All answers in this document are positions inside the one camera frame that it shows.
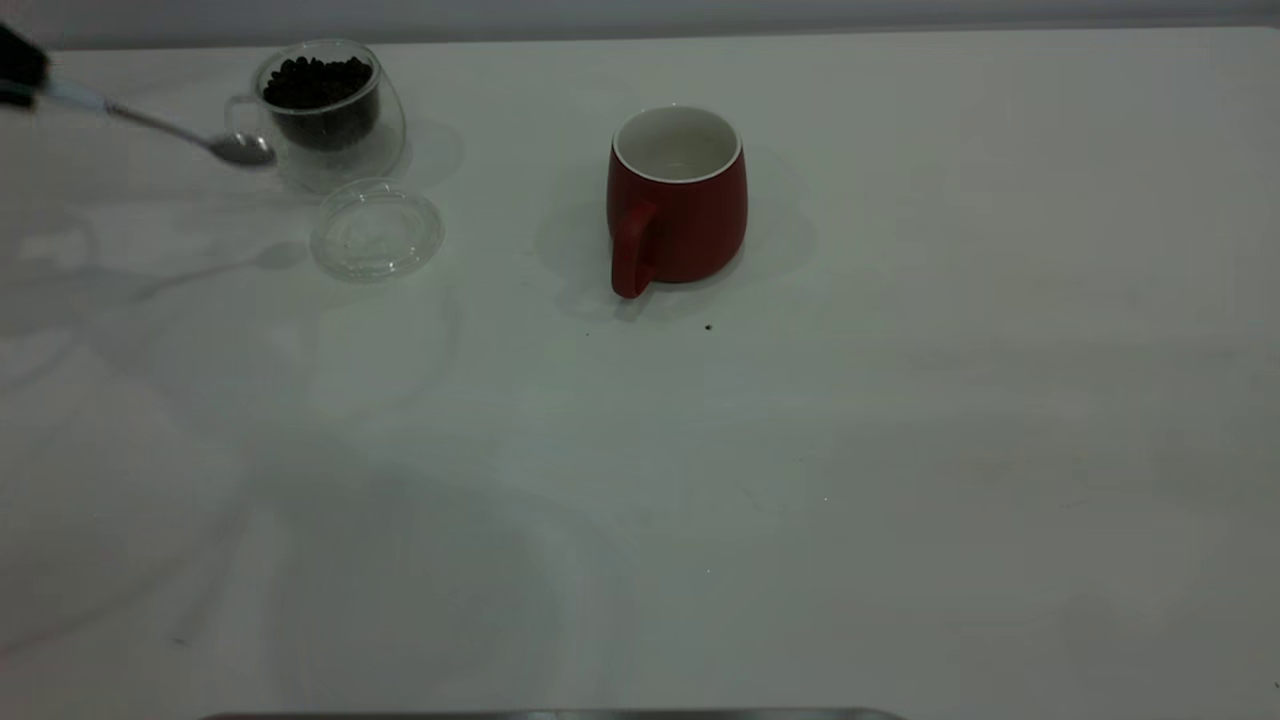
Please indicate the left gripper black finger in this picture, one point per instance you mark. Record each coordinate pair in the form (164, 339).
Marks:
(15, 98)
(20, 62)

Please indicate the red mug with white inside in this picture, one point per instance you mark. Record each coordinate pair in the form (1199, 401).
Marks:
(700, 230)

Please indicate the clear double-wall glass cup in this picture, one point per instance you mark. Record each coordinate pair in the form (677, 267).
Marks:
(390, 140)

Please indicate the dark coffee beans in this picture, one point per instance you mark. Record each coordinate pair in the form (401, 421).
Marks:
(325, 100)

